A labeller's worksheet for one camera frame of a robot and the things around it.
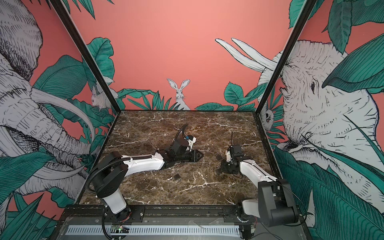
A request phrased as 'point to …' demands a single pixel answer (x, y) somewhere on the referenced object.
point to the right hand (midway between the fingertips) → (221, 166)
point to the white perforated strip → (157, 230)
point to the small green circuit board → (120, 229)
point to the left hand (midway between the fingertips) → (204, 154)
